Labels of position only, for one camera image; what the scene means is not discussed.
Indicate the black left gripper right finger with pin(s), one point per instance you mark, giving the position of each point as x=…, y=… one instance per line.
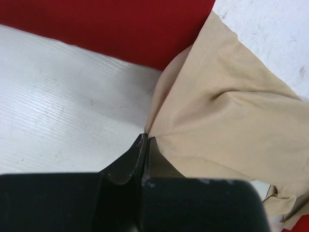
x=174, y=203

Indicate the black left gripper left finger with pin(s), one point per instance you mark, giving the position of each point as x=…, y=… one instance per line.
x=106, y=201

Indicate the beige t shirt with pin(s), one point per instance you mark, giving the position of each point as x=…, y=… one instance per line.
x=219, y=112

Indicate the folded red t shirt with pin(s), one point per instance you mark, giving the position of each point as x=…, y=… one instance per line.
x=146, y=32

